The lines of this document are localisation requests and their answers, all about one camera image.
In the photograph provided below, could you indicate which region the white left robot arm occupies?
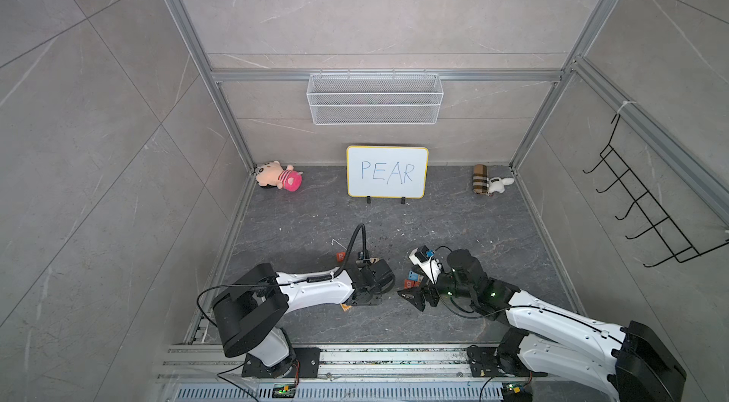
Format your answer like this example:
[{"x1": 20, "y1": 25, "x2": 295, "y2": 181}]
[{"x1": 212, "y1": 259, "x2": 395, "y2": 377}]

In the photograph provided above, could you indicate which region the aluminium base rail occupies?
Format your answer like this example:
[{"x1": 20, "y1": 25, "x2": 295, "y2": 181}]
[{"x1": 152, "y1": 343, "x2": 606, "y2": 401}]

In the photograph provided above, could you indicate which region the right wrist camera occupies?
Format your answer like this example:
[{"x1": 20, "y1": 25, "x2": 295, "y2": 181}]
[{"x1": 408, "y1": 246, "x2": 442, "y2": 284}]

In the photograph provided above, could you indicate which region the yellow framed whiteboard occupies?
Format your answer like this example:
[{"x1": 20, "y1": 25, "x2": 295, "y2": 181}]
[{"x1": 347, "y1": 146, "x2": 429, "y2": 199}]

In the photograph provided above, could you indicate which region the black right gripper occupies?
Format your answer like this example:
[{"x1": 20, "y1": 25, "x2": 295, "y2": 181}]
[{"x1": 398, "y1": 262, "x2": 475, "y2": 311}]

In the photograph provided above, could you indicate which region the pink striped plush pig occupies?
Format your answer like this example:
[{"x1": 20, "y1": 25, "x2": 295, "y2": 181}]
[{"x1": 254, "y1": 161, "x2": 303, "y2": 191}]

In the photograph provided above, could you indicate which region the black wire hook rack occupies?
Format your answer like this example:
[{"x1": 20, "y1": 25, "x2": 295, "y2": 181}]
[{"x1": 582, "y1": 114, "x2": 728, "y2": 268}]

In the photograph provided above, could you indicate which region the plaid white plush toy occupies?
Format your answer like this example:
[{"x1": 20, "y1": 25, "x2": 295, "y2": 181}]
[{"x1": 472, "y1": 165, "x2": 516, "y2": 196}]

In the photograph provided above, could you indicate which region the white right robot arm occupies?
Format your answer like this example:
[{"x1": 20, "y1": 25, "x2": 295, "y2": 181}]
[{"x1": 399, "y1": 246, "x2": 686, "y2": 401}]

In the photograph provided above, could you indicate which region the white wire mesh basket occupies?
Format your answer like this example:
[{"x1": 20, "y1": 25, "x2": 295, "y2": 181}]
[{"x1": 307, "y1": 73, "x2": 444, "y2": 126}]

